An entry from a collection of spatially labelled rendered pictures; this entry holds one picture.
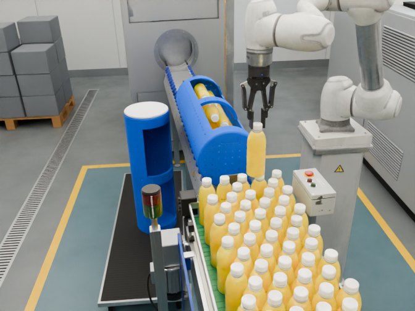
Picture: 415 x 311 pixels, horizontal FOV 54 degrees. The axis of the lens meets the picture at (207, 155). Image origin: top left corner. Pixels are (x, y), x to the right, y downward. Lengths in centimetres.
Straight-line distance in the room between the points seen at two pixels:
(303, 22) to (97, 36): 588
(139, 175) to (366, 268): 163
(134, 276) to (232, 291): 145
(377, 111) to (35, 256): 244
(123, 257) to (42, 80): 291
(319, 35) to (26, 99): 439
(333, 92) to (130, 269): 161
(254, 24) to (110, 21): 566
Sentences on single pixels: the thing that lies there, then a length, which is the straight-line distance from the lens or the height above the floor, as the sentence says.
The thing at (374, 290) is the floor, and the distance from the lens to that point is 291.
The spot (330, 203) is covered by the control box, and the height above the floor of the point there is 105.
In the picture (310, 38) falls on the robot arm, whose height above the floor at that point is 170.
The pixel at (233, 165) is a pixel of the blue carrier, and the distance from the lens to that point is 186.
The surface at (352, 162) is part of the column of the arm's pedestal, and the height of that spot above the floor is 90.
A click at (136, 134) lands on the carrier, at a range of 257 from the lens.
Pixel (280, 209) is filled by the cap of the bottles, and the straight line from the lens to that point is 150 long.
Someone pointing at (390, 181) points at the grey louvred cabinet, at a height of 15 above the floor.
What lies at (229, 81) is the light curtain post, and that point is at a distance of 322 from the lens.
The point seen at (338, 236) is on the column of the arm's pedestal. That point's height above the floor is 40.
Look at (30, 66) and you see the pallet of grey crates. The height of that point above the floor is 76.
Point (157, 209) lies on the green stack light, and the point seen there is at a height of 119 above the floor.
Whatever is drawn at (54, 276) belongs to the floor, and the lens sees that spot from 305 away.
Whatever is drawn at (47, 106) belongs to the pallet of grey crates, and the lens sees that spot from 529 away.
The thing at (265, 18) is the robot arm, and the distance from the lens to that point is 137.
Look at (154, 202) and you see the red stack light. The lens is 134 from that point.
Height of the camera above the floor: 196
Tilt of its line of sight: 27 degrees down
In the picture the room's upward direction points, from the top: 2 degrees counter-clockwise
